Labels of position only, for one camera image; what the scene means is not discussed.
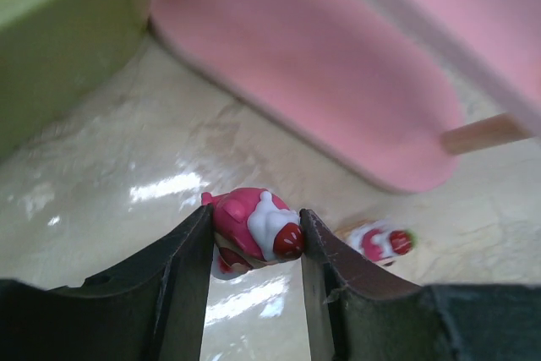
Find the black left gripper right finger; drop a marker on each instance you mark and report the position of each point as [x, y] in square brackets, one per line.
[357, 310]

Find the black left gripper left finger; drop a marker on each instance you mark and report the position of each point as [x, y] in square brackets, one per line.
[150, 306]

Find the red bear figurine toy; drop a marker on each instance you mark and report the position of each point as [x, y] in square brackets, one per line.
[377, 240]

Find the red white figurine toy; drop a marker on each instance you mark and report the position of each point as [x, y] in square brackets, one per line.
[252, 228]

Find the pink three-tier shelf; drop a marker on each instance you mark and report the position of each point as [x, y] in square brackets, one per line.
[395, 90]

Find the olive green plastic basket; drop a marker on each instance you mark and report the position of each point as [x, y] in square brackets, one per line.
[54, 51]

